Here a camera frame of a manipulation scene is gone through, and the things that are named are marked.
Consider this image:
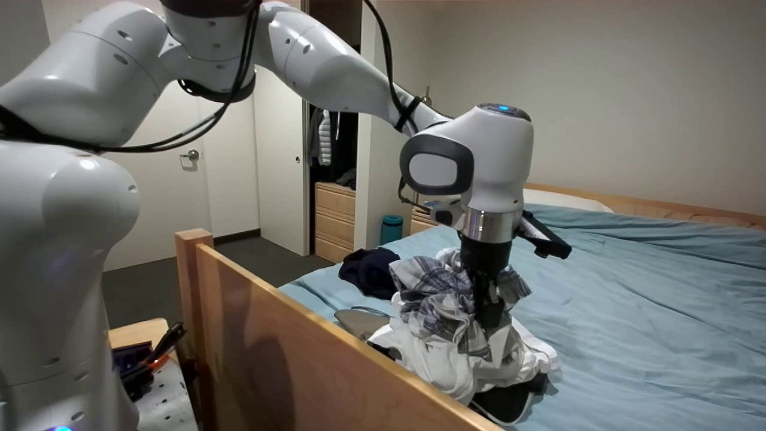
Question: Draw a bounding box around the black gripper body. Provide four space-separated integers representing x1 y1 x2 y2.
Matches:
458 238 518 335

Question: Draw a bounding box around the plaid checked shirt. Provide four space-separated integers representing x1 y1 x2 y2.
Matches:
385 247 534 364

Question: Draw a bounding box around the white shirt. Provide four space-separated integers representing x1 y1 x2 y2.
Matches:
366 311 562 407

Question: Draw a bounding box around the teal cylindrical bin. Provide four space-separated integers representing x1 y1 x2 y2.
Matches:
379 212 406 247

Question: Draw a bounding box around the white pillow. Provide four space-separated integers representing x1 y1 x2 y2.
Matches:
519 186 617 219

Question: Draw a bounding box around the navy blue garment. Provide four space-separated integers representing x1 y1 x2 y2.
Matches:
334 244 401 304

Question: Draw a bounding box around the black garment with white trim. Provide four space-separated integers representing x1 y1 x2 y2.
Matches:
466 370 555 430

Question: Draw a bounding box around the olive khaki garment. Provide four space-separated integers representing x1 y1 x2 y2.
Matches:
333 304 394 341

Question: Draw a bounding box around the wooden drawer unit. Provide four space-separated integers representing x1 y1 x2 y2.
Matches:
310 180 358 266

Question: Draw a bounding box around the bed with blue sheet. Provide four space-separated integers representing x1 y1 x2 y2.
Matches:
276 202 766 431

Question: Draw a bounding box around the white room door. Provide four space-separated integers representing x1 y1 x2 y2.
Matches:
101 74 263 274

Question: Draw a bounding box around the black tools pile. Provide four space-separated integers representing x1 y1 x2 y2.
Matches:
113 322 191 405

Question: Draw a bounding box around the small wooden box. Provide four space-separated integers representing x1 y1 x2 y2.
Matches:
105 317 175 354

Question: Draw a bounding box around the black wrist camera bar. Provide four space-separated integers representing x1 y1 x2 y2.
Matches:
515 206 575 265

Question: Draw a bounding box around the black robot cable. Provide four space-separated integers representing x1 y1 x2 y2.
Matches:
0 0 425 156

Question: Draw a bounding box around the wooden bed frame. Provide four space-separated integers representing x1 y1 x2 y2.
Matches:
172 180 766 431

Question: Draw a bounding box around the silver door handle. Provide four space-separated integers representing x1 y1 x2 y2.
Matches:
176 147 204 175

